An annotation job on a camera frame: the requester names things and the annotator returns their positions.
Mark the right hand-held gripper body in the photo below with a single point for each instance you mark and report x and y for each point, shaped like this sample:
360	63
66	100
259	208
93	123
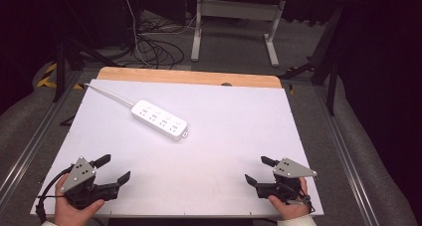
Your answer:
292	170

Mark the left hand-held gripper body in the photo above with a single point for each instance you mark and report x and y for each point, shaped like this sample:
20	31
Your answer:
78	174

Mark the person's left hand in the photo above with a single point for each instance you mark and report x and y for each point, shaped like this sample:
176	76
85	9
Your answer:
68	214

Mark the person's right hand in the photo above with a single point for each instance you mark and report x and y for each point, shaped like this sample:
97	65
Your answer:
293	212

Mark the white board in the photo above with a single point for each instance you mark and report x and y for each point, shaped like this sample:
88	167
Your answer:
215	159

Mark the white power strip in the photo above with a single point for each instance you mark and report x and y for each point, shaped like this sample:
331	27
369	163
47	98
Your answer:
159	119

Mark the yellow black floor tape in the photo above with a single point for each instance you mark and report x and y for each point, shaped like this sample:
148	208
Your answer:
44	81

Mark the black tripod stand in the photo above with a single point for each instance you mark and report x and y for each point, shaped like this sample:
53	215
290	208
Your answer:
60	70

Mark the black metal stand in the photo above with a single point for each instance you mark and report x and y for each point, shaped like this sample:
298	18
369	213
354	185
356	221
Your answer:
326	63

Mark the wooden table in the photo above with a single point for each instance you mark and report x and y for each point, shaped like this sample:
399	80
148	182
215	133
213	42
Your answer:
185	76

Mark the metal floor rail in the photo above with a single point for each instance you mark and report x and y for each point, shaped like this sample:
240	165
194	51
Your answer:
30	146
345	156

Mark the white metal desk frame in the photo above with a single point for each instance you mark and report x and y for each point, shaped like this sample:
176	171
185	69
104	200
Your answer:
239	10

